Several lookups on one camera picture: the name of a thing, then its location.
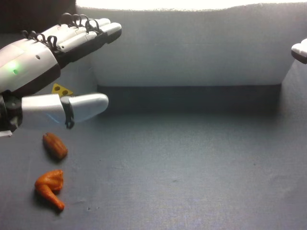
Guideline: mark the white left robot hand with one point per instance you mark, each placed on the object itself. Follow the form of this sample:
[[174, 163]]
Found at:
[[28, 64]]

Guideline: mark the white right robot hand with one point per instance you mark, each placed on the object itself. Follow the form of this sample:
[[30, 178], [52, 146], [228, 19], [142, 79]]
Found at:
[[301, 50]]

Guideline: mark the white styrofoam block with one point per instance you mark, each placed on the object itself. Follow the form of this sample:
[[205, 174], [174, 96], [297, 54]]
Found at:
[[192, 26]]

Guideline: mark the yellow triangular holed block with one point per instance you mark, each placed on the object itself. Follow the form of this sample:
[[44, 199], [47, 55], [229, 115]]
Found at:
[[58, 89]]

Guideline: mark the brown toy meat piece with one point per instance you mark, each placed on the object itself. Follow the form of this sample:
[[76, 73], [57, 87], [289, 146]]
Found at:
[[55, 146]]

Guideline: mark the orange toy chicken wing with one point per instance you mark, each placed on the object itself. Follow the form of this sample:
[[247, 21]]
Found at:
[[49, 184]]

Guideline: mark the grey table cloth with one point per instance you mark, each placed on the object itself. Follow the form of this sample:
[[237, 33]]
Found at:
[[168, 167]]

